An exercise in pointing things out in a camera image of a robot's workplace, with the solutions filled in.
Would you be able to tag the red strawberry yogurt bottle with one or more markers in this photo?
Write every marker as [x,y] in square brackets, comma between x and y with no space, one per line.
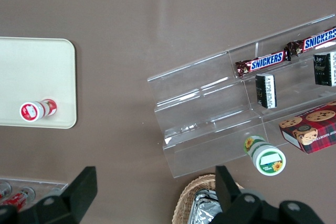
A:
[36,110]

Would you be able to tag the clear acrylic bottle holder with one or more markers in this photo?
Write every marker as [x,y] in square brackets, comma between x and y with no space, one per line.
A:
[31,183]

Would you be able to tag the wide black snack box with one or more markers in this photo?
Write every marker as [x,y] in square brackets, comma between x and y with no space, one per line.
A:
[324,68]

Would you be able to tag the beige plastic tray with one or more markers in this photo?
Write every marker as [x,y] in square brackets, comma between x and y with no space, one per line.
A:
[34,77]

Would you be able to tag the small red drink bottle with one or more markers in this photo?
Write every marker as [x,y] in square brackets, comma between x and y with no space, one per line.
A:
[3,189]
[18,197]

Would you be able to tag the woven wicker basket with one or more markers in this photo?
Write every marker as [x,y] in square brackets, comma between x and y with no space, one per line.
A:
[185,200]

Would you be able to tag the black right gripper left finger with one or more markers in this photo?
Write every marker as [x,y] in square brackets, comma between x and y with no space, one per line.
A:
[82,190]

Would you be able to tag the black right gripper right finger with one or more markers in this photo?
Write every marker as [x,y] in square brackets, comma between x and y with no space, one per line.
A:
[225,187]

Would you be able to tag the narrow black snack box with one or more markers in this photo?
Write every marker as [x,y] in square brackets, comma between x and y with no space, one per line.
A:
[265,90]

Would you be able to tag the red plaid cookie box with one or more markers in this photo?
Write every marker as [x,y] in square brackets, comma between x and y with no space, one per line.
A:
[312,129]

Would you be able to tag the green sunflower yogurt bottle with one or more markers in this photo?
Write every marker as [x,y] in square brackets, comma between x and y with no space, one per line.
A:
[263,155]

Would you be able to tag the Snickers chocolate bar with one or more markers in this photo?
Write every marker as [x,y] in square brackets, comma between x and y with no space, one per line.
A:
[262,63]
[315,41]

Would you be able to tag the clear acrylic tiered display stand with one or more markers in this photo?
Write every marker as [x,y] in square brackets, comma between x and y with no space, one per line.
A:
[210,119]

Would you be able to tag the foil-wrapped sandwich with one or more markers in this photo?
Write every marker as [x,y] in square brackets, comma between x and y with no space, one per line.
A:
[204,207]

